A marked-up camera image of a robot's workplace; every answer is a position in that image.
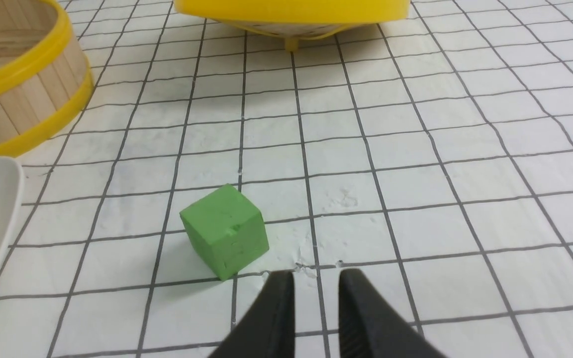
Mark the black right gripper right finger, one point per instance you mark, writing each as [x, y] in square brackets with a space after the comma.
[369, 328]

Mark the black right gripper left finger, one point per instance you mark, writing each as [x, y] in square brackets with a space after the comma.
[267, 330]

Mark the green foam cube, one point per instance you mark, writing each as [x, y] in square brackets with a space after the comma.
[226, 230]

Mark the white grid tablecloth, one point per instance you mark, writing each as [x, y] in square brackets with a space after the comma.
[434, 153]

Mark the yellow woven steamer lid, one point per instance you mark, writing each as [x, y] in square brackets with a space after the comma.
[296, 20]

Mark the yellow wooden steamer basket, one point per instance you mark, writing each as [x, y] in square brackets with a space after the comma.
[45, 77]

